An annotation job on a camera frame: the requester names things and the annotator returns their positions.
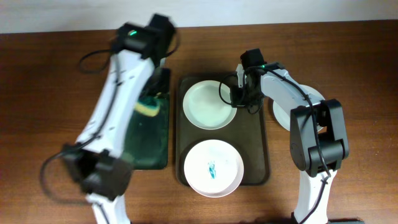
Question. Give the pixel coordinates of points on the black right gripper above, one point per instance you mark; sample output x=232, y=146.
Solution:
x=236, y=102

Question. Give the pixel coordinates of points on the white plate top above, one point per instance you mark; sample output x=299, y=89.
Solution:
x=282, y=117

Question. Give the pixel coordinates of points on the white plate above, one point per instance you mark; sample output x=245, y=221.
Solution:
x=213, y=168
x=282, y=117
x=205, y=105

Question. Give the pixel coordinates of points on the white plate bottom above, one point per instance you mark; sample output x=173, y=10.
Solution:
x=213, y=168

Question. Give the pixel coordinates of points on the green yellow sponge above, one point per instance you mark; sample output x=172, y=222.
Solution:
x=148, y=106

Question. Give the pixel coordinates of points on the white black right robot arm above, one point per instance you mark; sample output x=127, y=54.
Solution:
x=318, y=138

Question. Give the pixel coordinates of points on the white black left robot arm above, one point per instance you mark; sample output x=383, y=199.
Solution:
x=95, y=160

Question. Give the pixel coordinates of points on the large dark brown tray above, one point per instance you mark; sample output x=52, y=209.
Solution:
x=246, y=132

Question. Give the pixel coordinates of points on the small dark green tray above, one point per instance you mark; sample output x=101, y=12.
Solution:
x=146, y=140

